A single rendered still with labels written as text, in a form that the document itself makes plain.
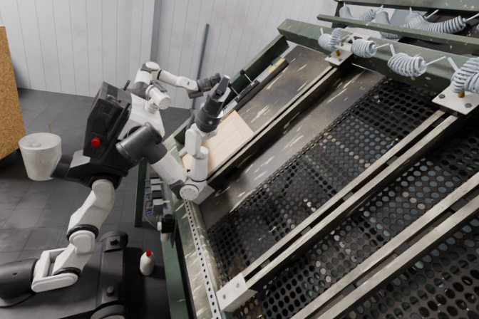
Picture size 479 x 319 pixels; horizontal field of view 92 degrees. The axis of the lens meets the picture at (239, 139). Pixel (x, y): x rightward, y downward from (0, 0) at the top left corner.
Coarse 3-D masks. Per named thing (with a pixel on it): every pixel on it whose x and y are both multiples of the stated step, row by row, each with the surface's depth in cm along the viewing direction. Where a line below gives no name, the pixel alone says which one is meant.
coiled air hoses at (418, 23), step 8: (344, 8) 160; (344, 16) 158; (352, 16) 155; (360, 16) 148; (368, 16) 144; (376, 16) 139; (384, 16) 135; (408, 16) 123; (416, 16) 120; (424, 16) 118; (408, 24) 122; (416, 24) 119; (424, 24) 116; (432, 24) 114; (440, 24) 110; (448, 24) 107; (456, 24) 105; (464, 24) 106; (440, 32) 111; (448, 32) 109
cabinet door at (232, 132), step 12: (228, 120) 151; (240, 120) 143; (228, 132) 144; (240, 132) 137; (252, 132) 131; (204, 144) 152; (216, 144) 145; (228, 144) 138; (240, 144) 132; (216, 156) 138
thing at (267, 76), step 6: (276, 66) 150; (282, 66) 150; (270, 72) 150; (276, 72) 151; (264, 78) 150; (270, 78) 152; (258, 84) 150; (264, 84) 152; (252, 90) 151; (258, 90) 153; (246, 96) 152; (234, 102) 155; (240, 102) 152; (228, 108) 155; (234, 108) 153; (228, 114) 154; (180, 150) 160; (180, 156) 157
